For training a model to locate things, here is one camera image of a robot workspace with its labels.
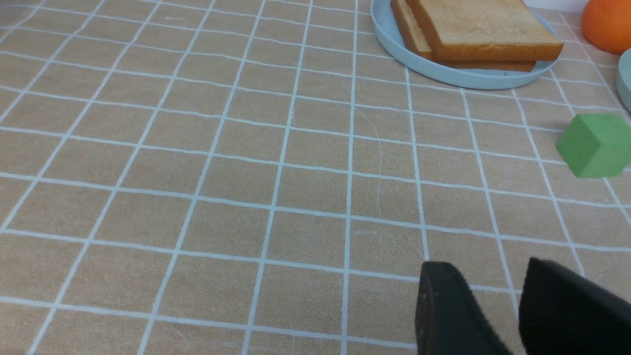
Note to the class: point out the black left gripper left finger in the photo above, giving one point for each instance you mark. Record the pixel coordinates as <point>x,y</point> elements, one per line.
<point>448,319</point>

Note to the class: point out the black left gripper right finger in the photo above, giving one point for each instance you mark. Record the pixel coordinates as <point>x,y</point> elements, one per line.
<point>563,313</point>

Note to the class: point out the toast bread slice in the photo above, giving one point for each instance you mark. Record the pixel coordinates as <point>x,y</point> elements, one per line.
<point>415,42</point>
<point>484,30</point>

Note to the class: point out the green foam cube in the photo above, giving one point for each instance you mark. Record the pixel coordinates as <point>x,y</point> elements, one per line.
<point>596,145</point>

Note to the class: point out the teal green plate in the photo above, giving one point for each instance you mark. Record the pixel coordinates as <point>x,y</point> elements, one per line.
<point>623,82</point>

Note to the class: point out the orange fruit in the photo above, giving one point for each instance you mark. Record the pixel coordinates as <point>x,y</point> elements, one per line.
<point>606,24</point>

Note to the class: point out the light blue plate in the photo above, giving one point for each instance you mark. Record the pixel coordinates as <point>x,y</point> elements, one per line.
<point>391,40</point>

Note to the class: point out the checkered tan tablecloth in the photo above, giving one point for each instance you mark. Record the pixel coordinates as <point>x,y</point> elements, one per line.
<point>260,177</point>

